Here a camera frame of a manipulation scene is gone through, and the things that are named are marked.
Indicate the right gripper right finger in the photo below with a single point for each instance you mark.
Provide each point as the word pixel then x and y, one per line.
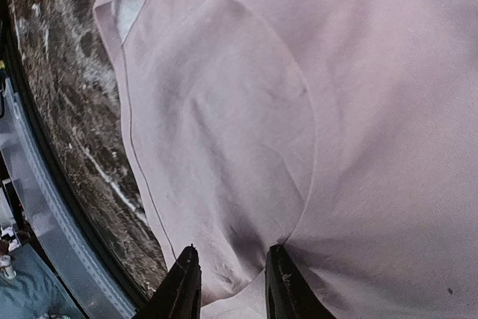
pixel 287 293

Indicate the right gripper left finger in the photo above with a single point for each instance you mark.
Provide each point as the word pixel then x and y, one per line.
pixel 179 294

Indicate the pink white underwear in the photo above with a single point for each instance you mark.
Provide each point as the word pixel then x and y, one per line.
pixel 345 130

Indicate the black front table rail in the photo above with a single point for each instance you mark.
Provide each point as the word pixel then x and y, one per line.
pixel 16 80

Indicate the white slotted cable duct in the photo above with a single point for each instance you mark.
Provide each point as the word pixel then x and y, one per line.
pixel 74 260

